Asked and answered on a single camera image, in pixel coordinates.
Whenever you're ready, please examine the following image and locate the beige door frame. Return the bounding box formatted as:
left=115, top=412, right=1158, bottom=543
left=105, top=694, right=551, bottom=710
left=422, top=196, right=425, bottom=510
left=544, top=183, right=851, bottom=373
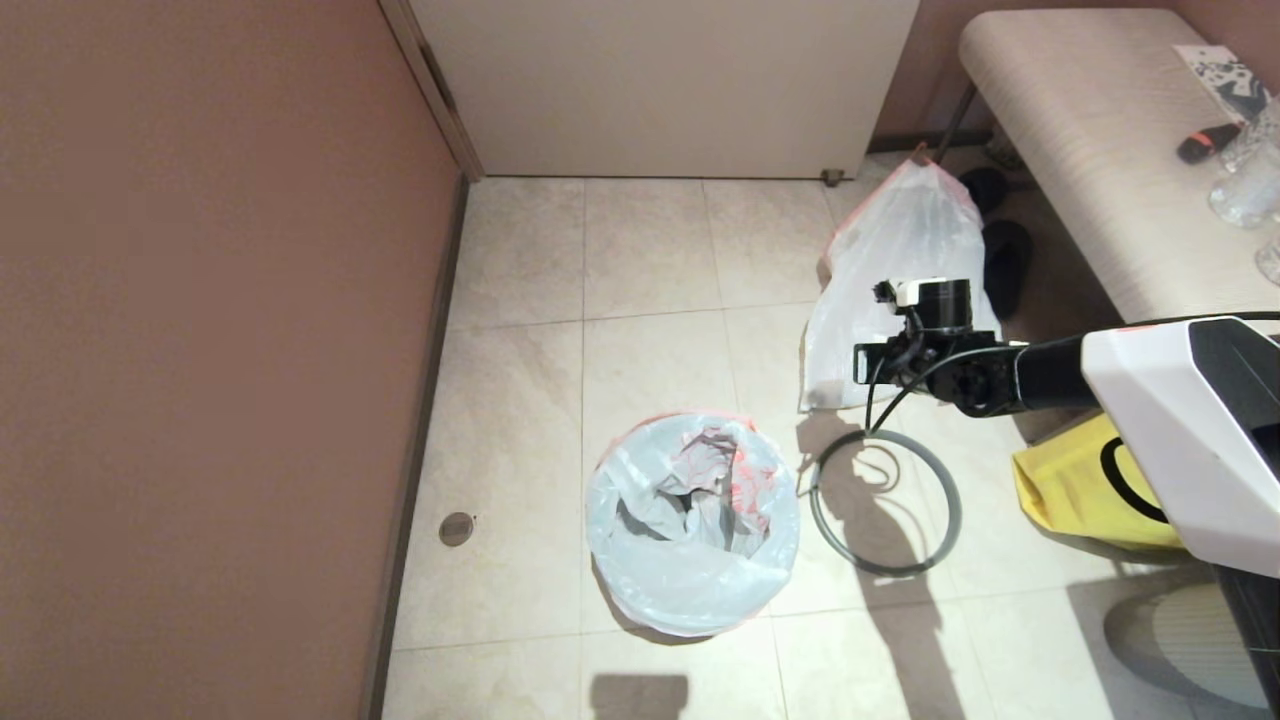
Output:
left=378, top=0, right=487, bottom=183

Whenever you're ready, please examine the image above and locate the grey ribbed rounded object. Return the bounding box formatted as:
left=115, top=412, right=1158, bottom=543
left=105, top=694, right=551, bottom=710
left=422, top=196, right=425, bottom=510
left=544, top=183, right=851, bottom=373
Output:
left=1103, top=585, right=1271, bottom=709

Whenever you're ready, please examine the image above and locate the black slipper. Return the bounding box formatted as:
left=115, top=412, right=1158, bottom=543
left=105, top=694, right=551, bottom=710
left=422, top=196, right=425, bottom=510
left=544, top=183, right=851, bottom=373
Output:
left=960, top=167, right=1009, bottom=214
left=985, top=220, right=1034, bottom=321

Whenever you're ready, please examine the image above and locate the black and orange remote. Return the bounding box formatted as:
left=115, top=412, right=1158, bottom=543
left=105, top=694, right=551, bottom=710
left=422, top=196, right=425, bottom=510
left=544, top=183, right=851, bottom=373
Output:
left=1177, top=122, right=1243, bottom=166

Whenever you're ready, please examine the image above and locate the beige bench with metal legs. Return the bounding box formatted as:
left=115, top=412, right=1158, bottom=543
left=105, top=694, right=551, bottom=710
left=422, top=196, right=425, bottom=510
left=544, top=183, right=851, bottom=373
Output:
left=945, top=9, right=1280, bottom=323

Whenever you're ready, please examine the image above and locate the thin black wrist camera cable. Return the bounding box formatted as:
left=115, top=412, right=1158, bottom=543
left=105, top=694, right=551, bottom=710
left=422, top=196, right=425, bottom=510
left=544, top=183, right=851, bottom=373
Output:
left=864, top=312, right=1280, bottom=434

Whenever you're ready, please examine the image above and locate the yellow bag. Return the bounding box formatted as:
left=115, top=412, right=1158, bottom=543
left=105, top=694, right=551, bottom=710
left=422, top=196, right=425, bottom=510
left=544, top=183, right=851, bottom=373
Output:
left=1013, top=412, right=1193, bottom=552

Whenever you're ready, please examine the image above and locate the white door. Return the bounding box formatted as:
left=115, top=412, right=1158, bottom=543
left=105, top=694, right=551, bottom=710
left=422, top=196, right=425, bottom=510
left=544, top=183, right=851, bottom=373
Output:
left=408, top=0, right=921, bottom=180

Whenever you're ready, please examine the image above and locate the used translucent orange-drawstring trash bag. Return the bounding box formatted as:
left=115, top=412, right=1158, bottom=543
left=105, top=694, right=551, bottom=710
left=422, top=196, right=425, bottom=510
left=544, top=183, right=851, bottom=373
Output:
left=800, top=150, right=1004, bottom=413

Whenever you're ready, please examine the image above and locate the black and white brochure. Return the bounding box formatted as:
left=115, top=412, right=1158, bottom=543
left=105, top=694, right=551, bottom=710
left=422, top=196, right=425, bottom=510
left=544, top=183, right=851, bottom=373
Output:
left=1174, top=44, right=1278, bottom=126

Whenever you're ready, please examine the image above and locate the grey bin rim ring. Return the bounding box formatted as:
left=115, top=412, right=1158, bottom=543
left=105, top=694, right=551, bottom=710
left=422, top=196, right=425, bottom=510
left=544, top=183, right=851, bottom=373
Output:
left=808, top=428, right=963, bottom=578

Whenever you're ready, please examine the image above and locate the thick black arm cable loop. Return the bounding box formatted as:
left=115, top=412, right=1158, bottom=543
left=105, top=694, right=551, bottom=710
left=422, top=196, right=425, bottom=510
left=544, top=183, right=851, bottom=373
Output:
left=1100, top=435, right=1173, bottom=525

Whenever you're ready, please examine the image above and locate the translucent white trash bag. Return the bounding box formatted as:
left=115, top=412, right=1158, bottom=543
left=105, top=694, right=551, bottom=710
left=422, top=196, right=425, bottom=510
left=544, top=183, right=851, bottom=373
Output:
left=585, top=410, right=801, bottom=638

